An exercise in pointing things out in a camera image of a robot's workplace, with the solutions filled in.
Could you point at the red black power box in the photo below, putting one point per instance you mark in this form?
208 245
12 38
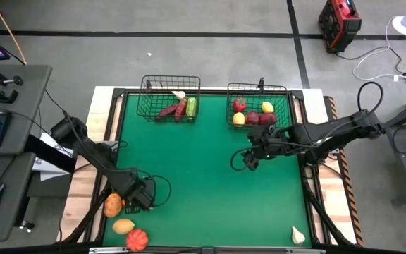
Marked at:
340 26

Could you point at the orange pumpkin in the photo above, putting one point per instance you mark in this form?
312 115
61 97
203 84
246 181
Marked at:
137 240

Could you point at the black orange striped strip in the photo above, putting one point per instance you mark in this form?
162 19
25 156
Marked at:
351 204

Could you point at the orange yellow mango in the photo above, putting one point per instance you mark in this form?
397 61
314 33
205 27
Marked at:
238 119

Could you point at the small black knob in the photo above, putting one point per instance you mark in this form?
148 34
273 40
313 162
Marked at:
26 225

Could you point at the red bell pepper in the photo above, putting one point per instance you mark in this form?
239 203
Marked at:
268 119

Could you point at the brown potato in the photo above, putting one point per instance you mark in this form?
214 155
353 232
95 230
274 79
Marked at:
112 208

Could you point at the white garlic bulb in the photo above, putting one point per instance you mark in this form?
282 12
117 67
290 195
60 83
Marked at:
298 237

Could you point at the white papers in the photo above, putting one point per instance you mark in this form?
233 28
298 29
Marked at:
48 171

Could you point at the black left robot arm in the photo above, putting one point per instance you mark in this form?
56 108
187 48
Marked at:
97 155

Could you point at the green cucumber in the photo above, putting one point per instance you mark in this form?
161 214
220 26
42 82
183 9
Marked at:
191 107

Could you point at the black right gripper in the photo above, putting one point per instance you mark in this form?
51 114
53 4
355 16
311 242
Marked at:
270 143

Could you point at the dull yellow lemon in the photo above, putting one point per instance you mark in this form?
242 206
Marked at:
123 226

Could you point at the grey desk top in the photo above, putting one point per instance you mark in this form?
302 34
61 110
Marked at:
30 106
12 211

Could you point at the small white vegetable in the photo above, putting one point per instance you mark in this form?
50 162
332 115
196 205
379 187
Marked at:
179 94

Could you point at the red chili pepper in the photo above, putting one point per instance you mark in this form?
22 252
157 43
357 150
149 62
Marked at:
180 111

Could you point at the bright yellow lemon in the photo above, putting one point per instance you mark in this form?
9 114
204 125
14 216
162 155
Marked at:
268 107

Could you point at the long dark red vegetable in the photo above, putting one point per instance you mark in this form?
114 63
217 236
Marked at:
167 113

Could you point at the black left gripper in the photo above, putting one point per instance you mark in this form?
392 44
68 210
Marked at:
140 193

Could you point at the green table mat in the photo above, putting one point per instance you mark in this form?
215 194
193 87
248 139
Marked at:
203 183

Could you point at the dark red round fruit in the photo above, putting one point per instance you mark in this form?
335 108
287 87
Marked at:
252 118

